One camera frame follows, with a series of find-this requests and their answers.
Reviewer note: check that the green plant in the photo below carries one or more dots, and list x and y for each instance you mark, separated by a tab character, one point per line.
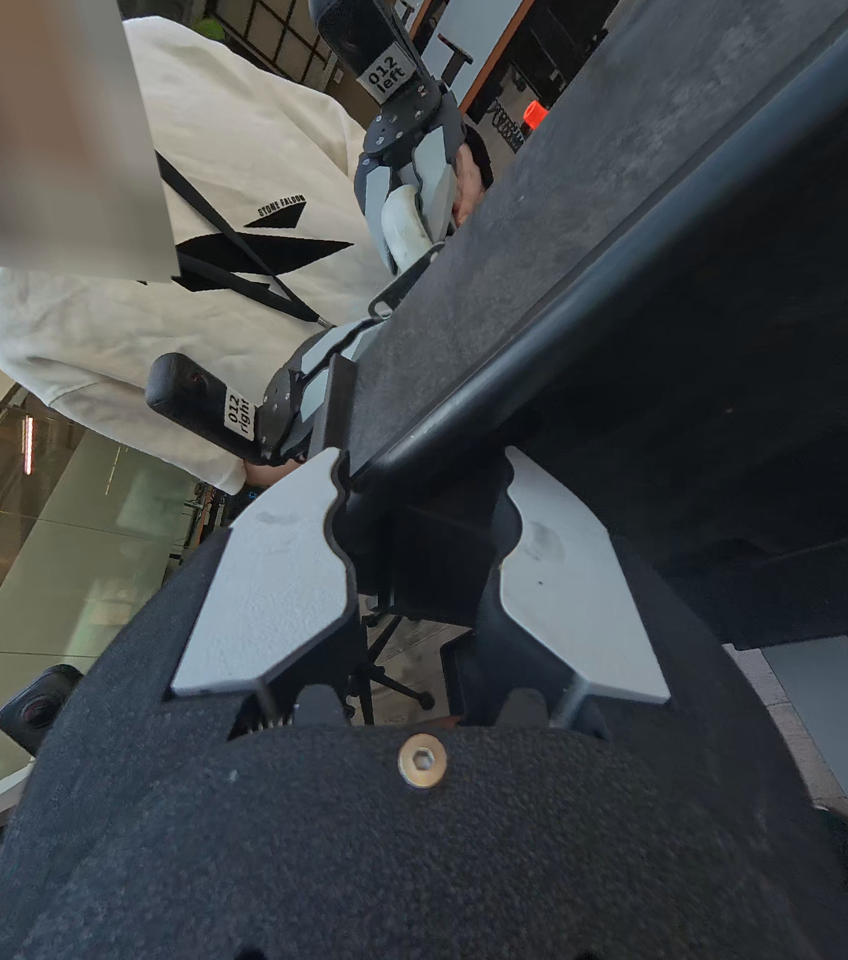
207	28

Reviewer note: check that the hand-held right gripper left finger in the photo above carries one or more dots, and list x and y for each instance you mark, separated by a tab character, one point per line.
274	592

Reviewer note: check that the black chair seat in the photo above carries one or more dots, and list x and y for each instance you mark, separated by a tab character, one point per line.
731	487

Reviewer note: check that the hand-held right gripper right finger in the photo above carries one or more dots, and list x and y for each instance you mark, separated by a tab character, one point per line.
581	600

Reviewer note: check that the black framed window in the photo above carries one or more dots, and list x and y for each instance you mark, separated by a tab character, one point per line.
274	37

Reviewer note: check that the white desk with wooden edge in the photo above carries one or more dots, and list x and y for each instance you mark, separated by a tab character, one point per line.
491	22

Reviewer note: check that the black chair base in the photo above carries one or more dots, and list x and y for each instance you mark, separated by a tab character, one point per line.
373	664

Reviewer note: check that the metal wrench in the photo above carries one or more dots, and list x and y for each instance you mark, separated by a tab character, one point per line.
394	296

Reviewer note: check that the orange plastic object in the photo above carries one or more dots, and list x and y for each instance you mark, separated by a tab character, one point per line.
536	114

